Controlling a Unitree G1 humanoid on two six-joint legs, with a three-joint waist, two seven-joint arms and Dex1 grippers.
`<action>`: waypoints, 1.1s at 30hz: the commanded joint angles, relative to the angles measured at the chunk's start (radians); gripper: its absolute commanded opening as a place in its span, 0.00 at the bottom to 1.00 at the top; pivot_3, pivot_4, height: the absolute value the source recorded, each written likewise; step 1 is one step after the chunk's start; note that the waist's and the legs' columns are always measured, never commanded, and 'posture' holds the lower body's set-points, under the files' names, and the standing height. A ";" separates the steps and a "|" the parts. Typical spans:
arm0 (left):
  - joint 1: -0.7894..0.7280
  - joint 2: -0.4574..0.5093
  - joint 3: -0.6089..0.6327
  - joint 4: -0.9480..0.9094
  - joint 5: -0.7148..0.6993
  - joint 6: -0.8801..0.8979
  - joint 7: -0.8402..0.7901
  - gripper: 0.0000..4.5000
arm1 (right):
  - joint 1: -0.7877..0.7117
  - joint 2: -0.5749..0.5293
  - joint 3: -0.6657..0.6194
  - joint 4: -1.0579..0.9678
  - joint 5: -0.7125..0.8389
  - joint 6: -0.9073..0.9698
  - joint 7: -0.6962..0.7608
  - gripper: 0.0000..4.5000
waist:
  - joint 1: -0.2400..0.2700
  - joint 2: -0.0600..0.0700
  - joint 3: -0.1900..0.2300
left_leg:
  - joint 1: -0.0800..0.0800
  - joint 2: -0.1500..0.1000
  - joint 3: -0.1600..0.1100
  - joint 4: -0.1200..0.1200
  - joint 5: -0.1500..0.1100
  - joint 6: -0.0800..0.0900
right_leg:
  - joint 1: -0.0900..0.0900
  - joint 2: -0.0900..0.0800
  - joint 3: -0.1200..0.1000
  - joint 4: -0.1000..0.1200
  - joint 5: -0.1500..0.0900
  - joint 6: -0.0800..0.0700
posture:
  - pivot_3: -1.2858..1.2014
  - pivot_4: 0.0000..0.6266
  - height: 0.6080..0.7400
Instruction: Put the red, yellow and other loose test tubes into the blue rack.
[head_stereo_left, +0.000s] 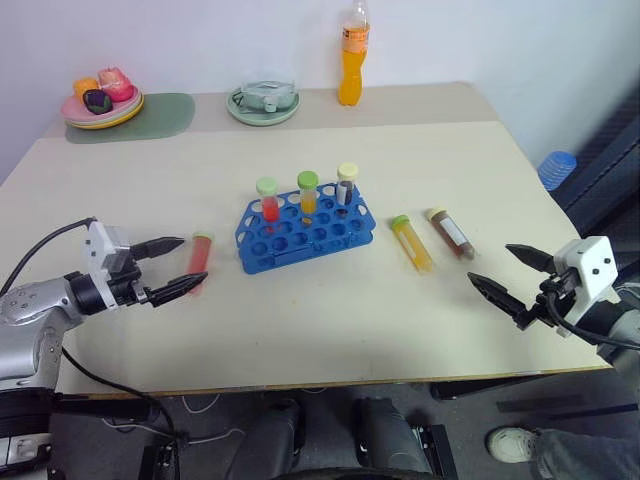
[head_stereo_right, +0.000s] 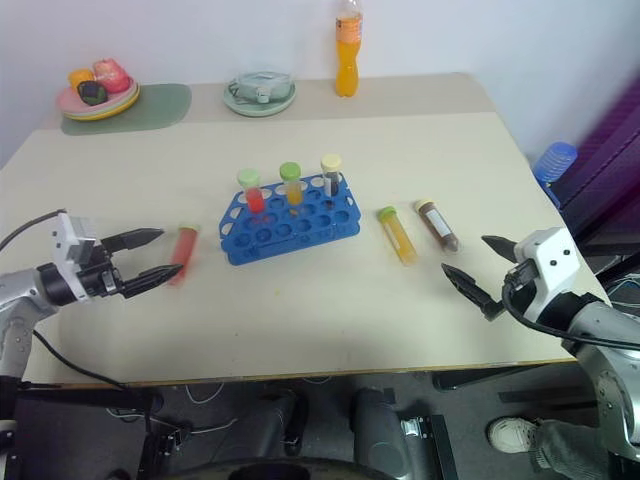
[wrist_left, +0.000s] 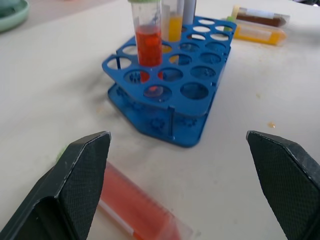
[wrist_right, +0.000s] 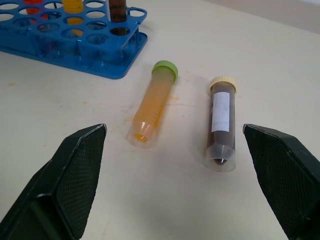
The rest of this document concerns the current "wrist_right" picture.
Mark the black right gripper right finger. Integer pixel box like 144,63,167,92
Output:
242,123,320,240

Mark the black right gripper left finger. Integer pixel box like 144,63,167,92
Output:
0,123,108,240

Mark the cream-capped brown liquid tube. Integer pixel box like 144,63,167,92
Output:
205,75,238,173

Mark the green-capped orange liquid tube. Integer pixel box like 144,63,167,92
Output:
126,59,180,150

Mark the blue plastic test tube rack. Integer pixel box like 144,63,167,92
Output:
0,0,149,81

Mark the yellow-capped orange tube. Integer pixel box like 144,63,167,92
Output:
61,0,85,38

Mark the red-orange liquid tube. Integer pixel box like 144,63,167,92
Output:
22,0,49,24

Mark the brown liquid tube in rack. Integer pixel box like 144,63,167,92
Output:
107,0,131,37

